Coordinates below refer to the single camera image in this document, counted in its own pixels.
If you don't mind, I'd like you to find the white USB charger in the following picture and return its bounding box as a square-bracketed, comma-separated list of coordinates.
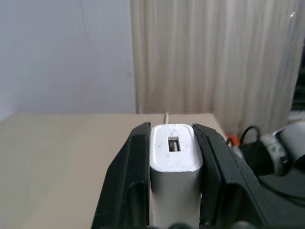
[149, 124, 204, 229]

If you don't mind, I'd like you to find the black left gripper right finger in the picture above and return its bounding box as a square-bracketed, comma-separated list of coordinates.
[192, 123, 271, 229]

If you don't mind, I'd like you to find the black robot body cover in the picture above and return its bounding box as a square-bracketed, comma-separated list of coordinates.
[256, 170, 305, 229]

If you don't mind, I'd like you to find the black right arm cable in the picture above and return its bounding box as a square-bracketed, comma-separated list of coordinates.
[239, 125, 263, 146]

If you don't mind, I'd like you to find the cream pleated curtain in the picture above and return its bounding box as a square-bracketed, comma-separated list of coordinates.
[130, 0, 305, 135]

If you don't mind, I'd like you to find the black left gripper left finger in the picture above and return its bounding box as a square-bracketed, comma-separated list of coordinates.
[90, 122, 152, 229]

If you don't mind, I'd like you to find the small orange object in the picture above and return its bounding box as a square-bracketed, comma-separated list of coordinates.
[225, 133, 240, 146]

